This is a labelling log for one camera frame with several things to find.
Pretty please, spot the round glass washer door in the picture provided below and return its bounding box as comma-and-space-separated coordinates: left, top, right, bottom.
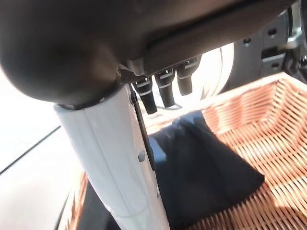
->
153, 4, 292, 111

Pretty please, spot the rectangular wicker laundry basket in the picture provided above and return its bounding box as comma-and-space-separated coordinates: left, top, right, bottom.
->
69, 71, 307, 230

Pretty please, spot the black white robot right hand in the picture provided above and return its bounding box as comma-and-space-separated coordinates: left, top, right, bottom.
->
0, 0, 298, 230

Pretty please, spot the blue folded garment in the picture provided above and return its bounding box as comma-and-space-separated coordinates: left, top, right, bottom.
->
148, 138, 168, 166

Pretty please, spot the long black folded garment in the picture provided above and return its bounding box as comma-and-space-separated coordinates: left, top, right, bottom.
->
148, 110, 266, 230

